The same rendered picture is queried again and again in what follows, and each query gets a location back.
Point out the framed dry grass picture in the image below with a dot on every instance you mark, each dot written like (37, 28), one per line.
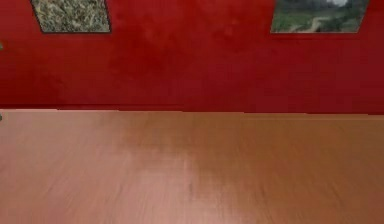
(71, 15)

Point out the framed green landscape picture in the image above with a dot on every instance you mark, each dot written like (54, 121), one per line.
(316, 18)

